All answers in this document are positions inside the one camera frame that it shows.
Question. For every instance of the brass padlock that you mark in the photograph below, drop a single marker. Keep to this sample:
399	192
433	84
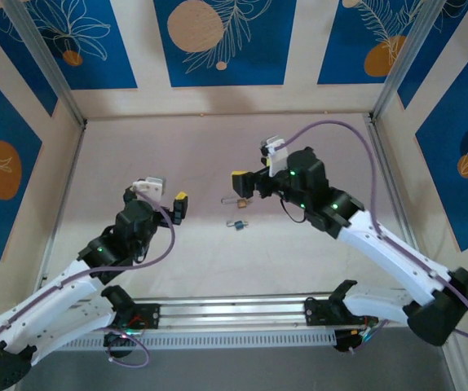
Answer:
242	203

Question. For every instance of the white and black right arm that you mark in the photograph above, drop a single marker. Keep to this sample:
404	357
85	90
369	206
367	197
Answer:
385	248

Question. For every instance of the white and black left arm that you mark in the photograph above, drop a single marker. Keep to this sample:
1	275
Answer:
46	301

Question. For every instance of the black base connector block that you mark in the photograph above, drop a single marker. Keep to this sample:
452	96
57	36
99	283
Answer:
116	346
344	342

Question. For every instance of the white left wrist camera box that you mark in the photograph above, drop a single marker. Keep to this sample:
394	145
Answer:
150	188

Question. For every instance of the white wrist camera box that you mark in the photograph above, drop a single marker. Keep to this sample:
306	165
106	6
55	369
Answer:
278	161
150	188

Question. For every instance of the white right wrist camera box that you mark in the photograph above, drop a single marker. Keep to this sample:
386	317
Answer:
278	161

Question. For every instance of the aluminium side rail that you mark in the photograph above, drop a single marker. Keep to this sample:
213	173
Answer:
378	142
66	195

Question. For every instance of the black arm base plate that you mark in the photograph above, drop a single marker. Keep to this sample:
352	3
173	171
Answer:
150	315
317	311

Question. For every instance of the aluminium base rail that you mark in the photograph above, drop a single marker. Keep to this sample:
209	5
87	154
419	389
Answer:
234	313

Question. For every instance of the aluminium frame post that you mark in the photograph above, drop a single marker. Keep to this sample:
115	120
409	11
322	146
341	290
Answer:
46	61
405	57

